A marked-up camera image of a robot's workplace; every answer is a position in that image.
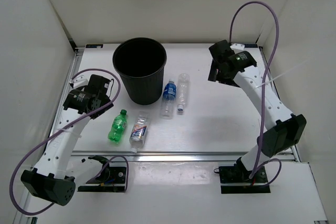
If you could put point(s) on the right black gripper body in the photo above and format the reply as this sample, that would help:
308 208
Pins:
215 66

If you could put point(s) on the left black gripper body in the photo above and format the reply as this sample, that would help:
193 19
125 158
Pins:
106 97

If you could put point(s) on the green plastic soda bottle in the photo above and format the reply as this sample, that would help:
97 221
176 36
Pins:
118 127

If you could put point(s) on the clear unlabelled plastic bottle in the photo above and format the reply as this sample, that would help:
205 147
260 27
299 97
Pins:
183 85

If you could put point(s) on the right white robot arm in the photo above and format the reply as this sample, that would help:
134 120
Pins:
281 128

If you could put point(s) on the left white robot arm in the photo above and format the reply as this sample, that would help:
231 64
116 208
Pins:
49 179

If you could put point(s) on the black ribbed plastic bin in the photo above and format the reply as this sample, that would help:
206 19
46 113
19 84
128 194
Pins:
140 64

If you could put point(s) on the blue white sticker label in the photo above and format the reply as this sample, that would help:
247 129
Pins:
94 46

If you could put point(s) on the clear bottle white blue label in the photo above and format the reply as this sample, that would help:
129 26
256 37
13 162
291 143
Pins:
139 132

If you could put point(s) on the white zip tie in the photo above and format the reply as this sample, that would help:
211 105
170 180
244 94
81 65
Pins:
282 74

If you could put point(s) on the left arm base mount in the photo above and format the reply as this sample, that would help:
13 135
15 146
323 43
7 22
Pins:
110 179

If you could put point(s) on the aluminium rail frame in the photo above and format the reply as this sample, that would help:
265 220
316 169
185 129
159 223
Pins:
172 177

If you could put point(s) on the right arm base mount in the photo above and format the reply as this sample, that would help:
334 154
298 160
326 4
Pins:
234 182

